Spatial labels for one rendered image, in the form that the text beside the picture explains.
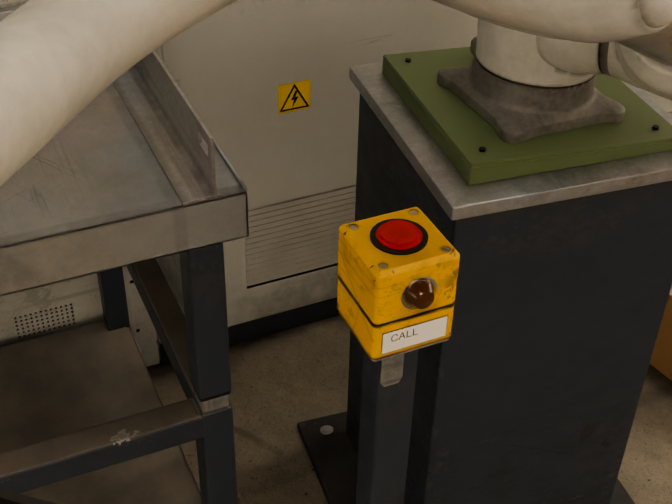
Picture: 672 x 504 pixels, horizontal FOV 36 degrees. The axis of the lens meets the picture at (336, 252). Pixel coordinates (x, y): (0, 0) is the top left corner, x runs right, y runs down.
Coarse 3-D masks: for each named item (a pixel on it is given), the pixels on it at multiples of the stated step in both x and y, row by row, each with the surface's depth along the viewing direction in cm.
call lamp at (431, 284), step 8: (416, 280) 86; (424, 280) 86; (432, 280) 87; (408, 288) 86; (416, 288) 86; (424, 288) 86; (432, 288) 86; (408, 296) 86; (416, 296) 86; (424, 296) 86; (432, 296) 86; (408, 304) 87; (416, 304) 86; (424, 304) 86
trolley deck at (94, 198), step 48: (48, 144) 109; (96, 144) 109; (144, 144) 109; (0, 192) 102; (48, 192) 102; (96, 192) 102; (144, 192) 102; (240, 192) 103; (0, 240) 95; (48, 240) 96; (96, 240) 99; (144, 240) 101; (192, 240) 103; (0, 288) 97
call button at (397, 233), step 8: (384, 224) 89; (392, 224) 89; (400, 224) 89; (408, 224) 89; (376, 232) 88; (384, 232) 88; (392, 232) 88; (400, 232) 88; (408, 232) 88; (416, 232) 88; (384, 240) 87; (392, 240) 87; (400, 240) 87; (408, 240) 87; (416, 240) 87; (392, 248) 86; (400, 248) 86; (408, 248) 86
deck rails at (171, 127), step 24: (144, 72) 118; (168, 72) 108; (144, 96) 117; (168, 96) 109; (144, 120) 113; (168, 120) 112; (192, 120) 102; (168, 144) 109; (192, 144) 104; (168, 168) 105; (192, 168) 105; (192, 192) 102; (216, 192) 101
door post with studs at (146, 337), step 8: (128, 272) 188; (136, 288) 191; (136, 296) 192; (136, 304) 193; (136, 312) 194; (144, 312) 195; (136, 320) 196; (144, 320) 196; (136, 328) 197; (144, 328) 198; (152, 328) 198; (136, 336) 198; (144, 336) 199; (152, 336) 200; (144, 344) 200; (152, 344) 201; (144, 352) 201; (152, 352) 202; (144, 360) 202; (152, 360) 203
